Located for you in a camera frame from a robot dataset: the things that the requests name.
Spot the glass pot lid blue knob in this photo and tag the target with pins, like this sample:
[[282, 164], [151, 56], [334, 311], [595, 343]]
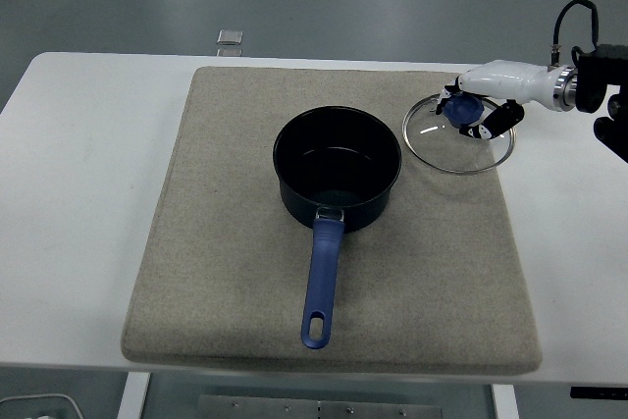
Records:
[[463, 110]]

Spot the grey metal plate with screws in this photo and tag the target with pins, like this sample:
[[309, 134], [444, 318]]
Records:
[[319, 409]]

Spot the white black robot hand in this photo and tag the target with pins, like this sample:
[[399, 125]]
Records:
[[510, 80]]

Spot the black table control panel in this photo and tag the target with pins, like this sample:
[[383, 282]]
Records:
[[598, 393]]

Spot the beige fabric mat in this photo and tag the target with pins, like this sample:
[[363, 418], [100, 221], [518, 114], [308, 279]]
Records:
[[441, 252]]

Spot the silver floor outlet cover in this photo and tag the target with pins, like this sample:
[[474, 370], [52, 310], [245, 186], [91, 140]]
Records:
[[229, 52], [229, 36]]

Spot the white table leg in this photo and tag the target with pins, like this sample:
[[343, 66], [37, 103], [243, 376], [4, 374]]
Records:
[[505, 404], [132, 397]]

